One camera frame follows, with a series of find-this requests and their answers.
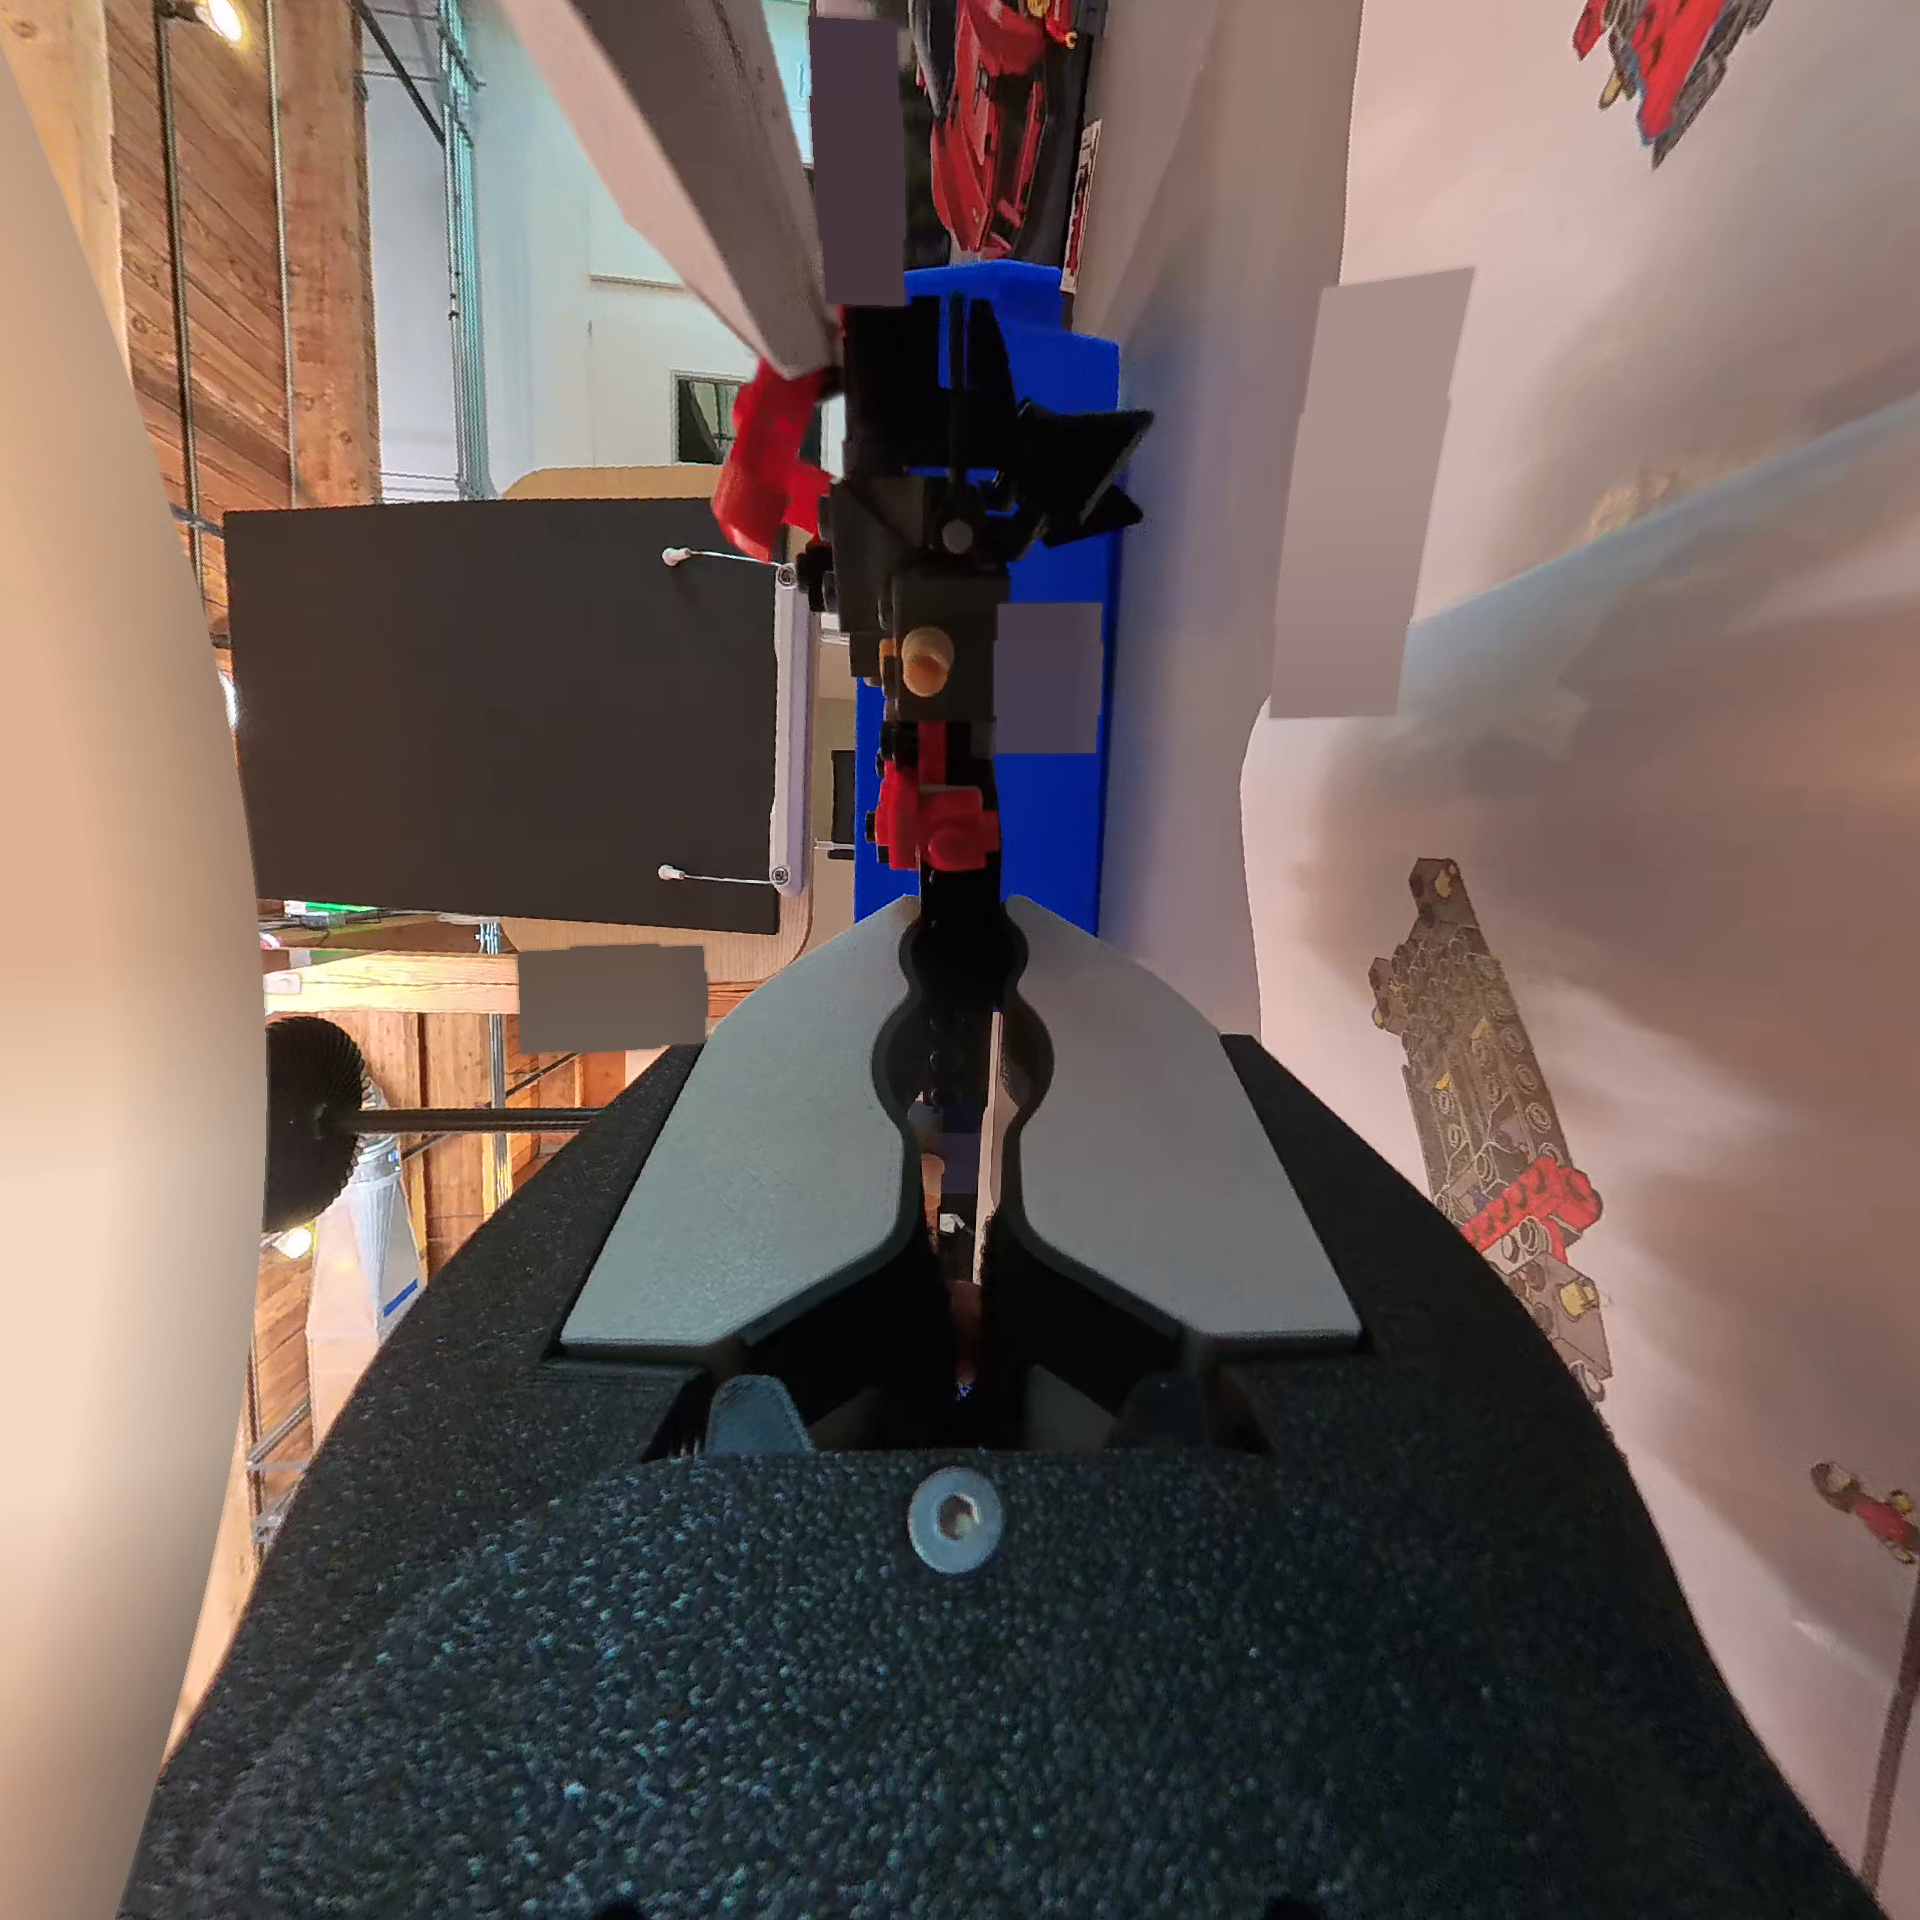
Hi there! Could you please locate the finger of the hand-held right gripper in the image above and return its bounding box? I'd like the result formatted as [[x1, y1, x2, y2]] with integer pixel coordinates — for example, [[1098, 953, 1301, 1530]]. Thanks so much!
[[720, 0, 845, 366], [494, 0, 822, 379]]

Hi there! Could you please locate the lego car chassis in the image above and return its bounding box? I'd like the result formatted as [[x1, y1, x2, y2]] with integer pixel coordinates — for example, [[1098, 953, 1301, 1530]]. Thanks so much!
[[802, 293, 1157, 1249]]

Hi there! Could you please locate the red t-shaped lego piece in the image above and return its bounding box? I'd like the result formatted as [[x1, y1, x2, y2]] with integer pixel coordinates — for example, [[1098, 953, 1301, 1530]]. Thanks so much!
[[712, 361, 839, 559]]

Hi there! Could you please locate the black floor lamp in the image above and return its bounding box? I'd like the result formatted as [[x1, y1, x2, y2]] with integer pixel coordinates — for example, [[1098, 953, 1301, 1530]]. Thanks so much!
[[265, 1012, 601, 1236]]

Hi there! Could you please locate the black lego set box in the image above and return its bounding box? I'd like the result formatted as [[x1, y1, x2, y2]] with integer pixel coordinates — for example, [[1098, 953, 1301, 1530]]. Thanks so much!
[[900, 0, 1112, 295]]

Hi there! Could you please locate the blue bin with black divider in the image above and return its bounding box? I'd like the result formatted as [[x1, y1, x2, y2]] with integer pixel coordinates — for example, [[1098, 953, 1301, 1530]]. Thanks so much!
[[851, 263, 1127, 940]]

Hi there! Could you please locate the black board on wooden stand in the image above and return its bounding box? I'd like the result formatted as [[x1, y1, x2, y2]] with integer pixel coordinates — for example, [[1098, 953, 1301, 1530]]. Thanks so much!
[[221, 468, 820, 940]]

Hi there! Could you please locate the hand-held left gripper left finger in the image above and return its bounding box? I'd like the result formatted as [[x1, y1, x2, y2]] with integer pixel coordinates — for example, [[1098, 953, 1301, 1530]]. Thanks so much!
[[558, 896, 924, 1365]]

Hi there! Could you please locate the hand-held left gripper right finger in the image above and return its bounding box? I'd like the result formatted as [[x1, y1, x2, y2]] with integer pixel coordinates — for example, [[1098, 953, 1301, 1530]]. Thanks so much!
[[995, 894, 1367, 1365]]

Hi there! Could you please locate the white instruction booklet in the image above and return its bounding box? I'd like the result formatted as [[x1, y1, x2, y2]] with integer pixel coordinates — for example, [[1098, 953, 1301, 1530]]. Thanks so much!
[[1235, 0, 1920, 1909]]

